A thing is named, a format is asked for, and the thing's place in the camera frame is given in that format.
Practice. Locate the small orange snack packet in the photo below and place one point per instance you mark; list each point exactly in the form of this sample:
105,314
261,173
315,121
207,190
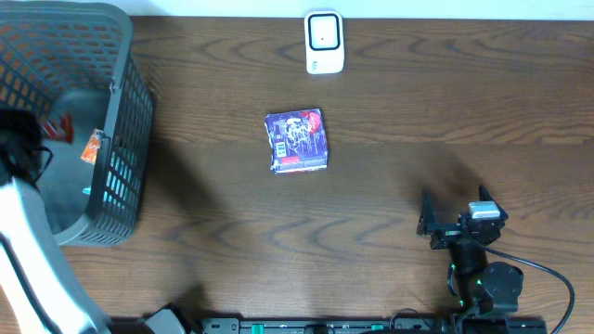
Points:
92,147

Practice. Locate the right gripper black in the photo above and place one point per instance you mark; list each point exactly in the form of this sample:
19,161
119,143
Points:
428,225

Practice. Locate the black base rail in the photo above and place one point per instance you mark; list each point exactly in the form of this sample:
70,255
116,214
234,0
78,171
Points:
402,324

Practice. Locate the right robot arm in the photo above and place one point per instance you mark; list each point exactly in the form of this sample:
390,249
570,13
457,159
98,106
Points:
488,292

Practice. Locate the orange red snack bar wrapper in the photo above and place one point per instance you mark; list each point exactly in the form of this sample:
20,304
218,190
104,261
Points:
60,129

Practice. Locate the teal snack packet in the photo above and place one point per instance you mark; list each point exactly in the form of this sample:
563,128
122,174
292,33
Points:
120,181

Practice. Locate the white barcode scanner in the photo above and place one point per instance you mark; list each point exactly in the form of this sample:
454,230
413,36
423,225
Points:
324,42

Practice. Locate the grey plastic mesh basket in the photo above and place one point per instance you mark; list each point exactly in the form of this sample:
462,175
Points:
76,58

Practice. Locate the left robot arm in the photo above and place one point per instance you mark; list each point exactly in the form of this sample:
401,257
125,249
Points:
43,291

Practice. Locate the purple snack box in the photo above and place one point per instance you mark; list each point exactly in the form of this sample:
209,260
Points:
298,141

